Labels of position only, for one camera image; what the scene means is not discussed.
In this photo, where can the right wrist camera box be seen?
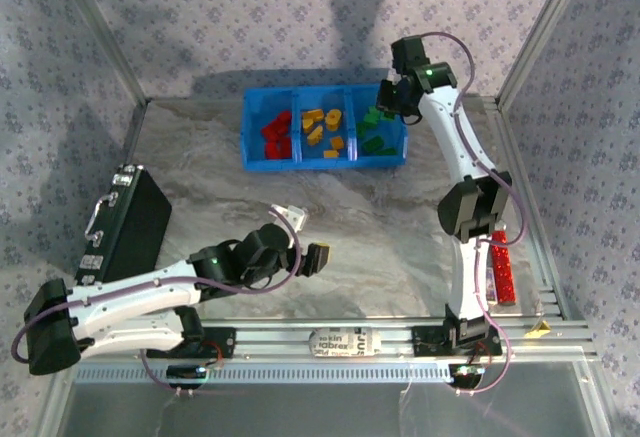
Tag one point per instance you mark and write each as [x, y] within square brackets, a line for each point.
[407, 54]

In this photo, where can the small yellow triangle piece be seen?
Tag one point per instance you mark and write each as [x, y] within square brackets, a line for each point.
[541, 329]

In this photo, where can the aluminium side rail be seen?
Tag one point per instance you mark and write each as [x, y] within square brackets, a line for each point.
[500, 124]
[136, 127]

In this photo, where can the white printed flat pack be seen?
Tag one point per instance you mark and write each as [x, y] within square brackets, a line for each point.
[490, 284]

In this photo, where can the long green lego brick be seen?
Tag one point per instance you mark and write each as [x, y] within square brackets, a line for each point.
[387, 152]

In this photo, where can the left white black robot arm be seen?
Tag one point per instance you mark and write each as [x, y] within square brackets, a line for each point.
[125, 297]

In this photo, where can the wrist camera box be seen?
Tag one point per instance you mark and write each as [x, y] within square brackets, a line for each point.
[292, 217]
[407, 54]

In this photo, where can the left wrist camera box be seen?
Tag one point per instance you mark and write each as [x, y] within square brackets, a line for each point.
[292, 217]

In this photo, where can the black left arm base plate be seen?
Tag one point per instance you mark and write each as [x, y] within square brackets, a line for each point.
[220, 344]

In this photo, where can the white printed label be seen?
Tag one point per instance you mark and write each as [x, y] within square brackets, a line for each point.
[345, 343]

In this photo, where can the small yellow lego brick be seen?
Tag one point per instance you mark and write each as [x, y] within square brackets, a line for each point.
[315, 115]
[337, 143]
[306, 126]

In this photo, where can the small red lego brick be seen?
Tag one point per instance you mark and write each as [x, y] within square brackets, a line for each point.
[283, 117]
[286, 148]

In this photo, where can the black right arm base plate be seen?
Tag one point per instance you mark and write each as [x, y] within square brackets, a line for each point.
[425, 342]

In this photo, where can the aluminium frame post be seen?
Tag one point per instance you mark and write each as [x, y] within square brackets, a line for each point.
[542, 32]
[102, 32]

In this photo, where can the red bar on frame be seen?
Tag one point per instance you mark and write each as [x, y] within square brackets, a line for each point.
[502, 277]

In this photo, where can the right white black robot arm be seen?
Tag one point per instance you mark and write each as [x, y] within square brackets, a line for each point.
[472, 207]

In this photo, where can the small green lego brick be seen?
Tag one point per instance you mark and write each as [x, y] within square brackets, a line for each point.
[370, 115]
[362, 130]

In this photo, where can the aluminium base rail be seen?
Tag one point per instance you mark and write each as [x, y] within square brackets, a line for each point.
[280, 344]

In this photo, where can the blue three-compartment plastic bin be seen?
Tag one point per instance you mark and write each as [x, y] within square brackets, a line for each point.
[255, 117]

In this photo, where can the yellow rounded lego piece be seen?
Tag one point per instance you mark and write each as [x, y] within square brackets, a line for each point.
[333, 118]

